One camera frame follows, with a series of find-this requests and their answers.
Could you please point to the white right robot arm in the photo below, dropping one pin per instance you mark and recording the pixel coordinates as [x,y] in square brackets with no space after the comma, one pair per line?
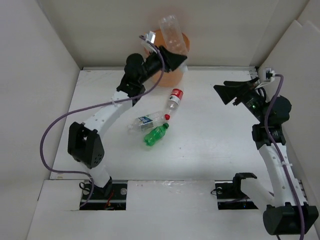
[285,210]

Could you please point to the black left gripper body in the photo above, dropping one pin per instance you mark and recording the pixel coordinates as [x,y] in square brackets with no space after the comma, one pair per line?
[153,66]

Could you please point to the orange plastic bin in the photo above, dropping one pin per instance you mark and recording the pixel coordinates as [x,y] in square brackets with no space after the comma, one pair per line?
[169,79]

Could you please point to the green plastic bottle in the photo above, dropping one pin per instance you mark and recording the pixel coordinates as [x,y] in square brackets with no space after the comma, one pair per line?
[155,134]

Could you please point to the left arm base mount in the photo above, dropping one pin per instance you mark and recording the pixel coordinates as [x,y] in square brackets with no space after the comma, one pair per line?
[111,198]

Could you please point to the blue white label bottle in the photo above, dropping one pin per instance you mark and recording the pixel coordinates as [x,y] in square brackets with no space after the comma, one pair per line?
[147,122]

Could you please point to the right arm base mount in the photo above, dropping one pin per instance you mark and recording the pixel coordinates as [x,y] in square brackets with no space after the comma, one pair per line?
[229,195]

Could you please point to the aluminium frame rail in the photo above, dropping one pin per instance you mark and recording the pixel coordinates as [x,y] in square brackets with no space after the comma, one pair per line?
[268,134]

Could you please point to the clear crushed blue-cap bottle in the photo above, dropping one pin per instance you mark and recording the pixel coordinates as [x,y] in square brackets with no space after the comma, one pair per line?
[172,35]

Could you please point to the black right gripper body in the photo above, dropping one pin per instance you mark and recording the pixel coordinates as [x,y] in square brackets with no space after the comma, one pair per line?
[254,103]

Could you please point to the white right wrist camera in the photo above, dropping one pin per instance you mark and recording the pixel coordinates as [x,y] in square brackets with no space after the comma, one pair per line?
[267,75]

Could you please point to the red label clear bottle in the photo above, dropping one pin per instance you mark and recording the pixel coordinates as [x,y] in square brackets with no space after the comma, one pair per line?
[173,103]

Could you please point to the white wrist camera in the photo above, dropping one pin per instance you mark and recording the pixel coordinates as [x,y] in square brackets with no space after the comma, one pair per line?
[147,40]
[267,75]

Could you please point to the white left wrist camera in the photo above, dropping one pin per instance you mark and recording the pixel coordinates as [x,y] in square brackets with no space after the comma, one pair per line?
[147,40]

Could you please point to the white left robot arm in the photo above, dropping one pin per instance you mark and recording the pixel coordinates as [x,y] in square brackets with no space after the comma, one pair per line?
[85,139]

